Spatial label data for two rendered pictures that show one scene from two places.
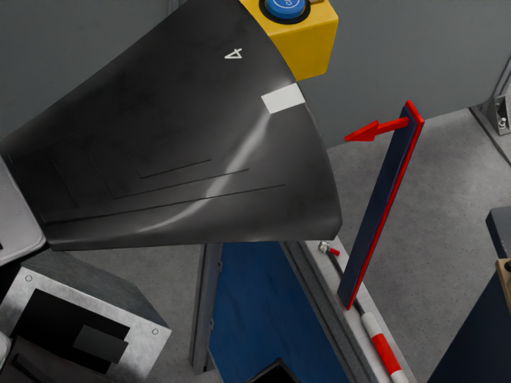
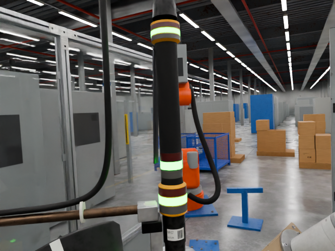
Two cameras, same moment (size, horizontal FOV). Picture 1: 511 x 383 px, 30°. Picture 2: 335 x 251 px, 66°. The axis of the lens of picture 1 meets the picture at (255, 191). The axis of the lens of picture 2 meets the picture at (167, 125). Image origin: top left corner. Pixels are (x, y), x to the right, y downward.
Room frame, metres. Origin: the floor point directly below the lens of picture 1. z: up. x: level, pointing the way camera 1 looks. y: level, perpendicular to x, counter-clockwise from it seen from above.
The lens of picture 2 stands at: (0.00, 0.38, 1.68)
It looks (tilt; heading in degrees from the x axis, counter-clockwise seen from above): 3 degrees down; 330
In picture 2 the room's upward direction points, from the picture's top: 3 degrees counter-clockwise
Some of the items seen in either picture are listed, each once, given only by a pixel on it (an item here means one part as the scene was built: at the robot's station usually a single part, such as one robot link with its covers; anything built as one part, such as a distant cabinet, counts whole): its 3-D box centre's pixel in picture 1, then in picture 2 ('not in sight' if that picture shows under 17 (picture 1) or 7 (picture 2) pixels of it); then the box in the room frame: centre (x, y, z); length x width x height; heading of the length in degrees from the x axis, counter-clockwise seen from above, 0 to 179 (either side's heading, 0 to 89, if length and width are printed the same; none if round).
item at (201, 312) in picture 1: (214, 267); not in sight; (0.81, 0.05, 0.39); 0.04 x 0.04 x 0.78; 32
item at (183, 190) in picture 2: not in sight; (172, 188); (0.34, 0.18, 1.56); 0.04 x 0.04 x 0.01
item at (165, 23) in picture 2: not in sight; (165, 29); (0.34, 0.18, 1.80); 0.04 x 0.04 x 0.01
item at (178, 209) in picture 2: not in sight; (173, 205); (0.34, 0.18, 1.53); 0.04 x 0.04 x 0.01
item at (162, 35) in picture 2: not in sight; (165, 40); (0.34, 0.18, 1.78); 0.04 x 0.04 x 0.01
